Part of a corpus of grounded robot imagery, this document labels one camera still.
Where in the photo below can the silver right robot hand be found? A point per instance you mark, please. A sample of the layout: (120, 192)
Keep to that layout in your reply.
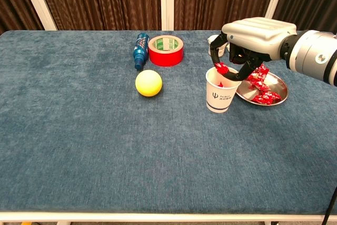
(258, 35)

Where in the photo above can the white paper cup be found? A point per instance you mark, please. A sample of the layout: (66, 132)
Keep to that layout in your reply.
(221, 98)

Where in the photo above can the small white jar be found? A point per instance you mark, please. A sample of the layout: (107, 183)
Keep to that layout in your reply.
(212, 39)

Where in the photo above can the round steel plate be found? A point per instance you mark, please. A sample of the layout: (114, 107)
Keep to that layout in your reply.
(276, 82)

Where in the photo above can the red tape roll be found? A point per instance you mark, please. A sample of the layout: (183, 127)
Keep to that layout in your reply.
(166, 56)

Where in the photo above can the blue patterned bottle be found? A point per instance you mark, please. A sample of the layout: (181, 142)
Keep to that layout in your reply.
(140, 48)

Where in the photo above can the yellow ball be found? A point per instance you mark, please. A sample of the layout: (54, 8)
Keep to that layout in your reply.
(148, 82)

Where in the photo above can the blue table cloth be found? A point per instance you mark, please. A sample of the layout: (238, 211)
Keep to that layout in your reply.
(79, 130)

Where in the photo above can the yellow bar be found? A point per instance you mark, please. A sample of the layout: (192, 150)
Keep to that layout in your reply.
(26, 223)

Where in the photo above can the white table frame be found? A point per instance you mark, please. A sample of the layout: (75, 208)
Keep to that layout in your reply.
(168, 217)

